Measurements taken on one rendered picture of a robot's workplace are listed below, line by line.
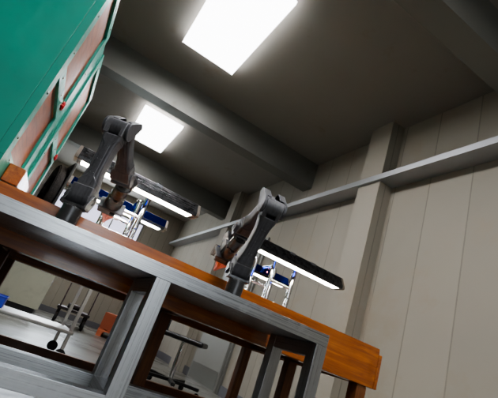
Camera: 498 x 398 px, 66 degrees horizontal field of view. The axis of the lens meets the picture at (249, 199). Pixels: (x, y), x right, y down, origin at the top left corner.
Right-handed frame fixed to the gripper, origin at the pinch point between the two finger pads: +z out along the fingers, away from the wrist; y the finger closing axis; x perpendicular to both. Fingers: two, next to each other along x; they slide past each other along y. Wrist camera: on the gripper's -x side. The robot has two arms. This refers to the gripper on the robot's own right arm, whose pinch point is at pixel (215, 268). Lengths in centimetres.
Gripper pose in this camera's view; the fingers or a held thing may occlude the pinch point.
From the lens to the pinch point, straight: 173.3
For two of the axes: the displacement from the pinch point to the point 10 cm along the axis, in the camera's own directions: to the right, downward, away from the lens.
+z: -5.7, 7.1, 4.2
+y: -8.2, -4.5, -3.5
